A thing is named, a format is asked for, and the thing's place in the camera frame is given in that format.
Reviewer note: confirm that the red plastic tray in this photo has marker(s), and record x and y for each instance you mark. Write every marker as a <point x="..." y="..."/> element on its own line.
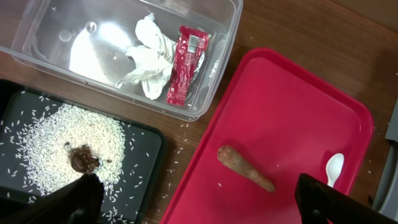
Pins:
<point x="285" y="121"/>

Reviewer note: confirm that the red ketchup packet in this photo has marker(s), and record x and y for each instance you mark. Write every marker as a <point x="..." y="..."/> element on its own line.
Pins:
<point x="191" y="46"/>

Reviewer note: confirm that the white tissue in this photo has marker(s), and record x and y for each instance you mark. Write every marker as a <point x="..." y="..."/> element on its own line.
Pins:
<point x="154" y="58"/>

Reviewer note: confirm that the black waste tray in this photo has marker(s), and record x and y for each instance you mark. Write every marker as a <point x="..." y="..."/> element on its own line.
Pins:
<point x="146" y="155"/>

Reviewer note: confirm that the brown sweet potato piece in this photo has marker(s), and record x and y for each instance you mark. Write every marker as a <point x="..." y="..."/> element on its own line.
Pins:
<point x="233" y="160"/>

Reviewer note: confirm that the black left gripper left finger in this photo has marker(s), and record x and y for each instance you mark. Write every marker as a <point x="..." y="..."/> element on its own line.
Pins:
<point x="77" y="202"/>

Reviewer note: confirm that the clear plastic bin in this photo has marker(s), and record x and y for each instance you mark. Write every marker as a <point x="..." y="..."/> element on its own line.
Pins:
<point x="86" y="41"/>

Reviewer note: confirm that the white cooked rice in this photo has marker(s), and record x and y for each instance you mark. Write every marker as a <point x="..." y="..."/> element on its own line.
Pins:
<point x="71" y="146"/>

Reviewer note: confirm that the white plastic spoon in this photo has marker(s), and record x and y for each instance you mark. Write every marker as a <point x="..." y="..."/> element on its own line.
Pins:
<point x="333" y="168"/>

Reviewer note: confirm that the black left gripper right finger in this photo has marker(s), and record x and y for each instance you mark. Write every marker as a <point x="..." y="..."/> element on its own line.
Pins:
<point x="319" y="203"/>

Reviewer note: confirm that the brown food scrap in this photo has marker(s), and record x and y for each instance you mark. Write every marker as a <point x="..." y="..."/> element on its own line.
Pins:
<point x="81" y="158"/>

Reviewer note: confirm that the grey plastic dishwasher rack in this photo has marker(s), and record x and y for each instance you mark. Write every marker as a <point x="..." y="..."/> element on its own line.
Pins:
<point x="385" y="201"/>

